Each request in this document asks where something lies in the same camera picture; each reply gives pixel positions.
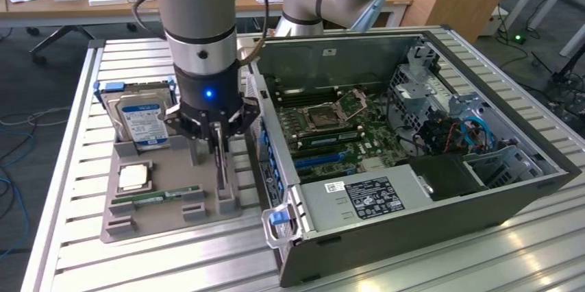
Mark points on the long expansion slot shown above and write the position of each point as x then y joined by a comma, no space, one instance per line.
324,168
317,159

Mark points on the silver CPU chip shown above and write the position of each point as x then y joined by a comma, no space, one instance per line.
132,179

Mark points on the hard disk in blue caddy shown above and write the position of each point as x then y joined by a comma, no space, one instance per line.
112,87

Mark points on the blue case latch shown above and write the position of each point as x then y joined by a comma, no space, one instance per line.
277,219

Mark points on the black chair base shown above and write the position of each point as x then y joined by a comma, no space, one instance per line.
50,41

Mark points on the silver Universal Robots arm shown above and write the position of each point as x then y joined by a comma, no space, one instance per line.
202,14

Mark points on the black plastic air shroud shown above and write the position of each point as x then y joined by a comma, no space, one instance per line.
448,175

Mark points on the black case switch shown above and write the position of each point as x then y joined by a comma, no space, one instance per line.
264,94

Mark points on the bare green RAM stick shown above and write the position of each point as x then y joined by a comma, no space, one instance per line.
155,195

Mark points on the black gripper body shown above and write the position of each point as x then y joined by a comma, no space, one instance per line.
208,89

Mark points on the green motherboard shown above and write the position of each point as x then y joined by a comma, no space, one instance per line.
379,141

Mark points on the open black PC case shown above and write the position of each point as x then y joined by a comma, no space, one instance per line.
411,237

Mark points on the metal socket cover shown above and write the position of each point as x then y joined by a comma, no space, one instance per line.
352,101

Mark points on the black tripod stand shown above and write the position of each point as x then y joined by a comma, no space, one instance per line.
561,76

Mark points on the CPU socket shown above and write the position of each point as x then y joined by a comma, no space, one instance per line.
321,117

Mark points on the hard disk with blue label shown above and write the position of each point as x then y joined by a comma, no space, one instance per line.
139,124

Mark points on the grey power supply unit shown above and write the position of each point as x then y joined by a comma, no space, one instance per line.
329,209

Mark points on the black NVIDIA graphics card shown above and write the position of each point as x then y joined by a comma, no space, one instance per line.
224,175

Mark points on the grey parts rack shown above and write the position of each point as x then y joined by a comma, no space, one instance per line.
160,216

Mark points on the device with green light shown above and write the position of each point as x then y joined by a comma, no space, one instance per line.
519,37

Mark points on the metal disk bay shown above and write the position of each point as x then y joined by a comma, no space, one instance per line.
435,100
503,168

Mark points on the white socket box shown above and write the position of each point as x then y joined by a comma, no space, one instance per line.
495,26

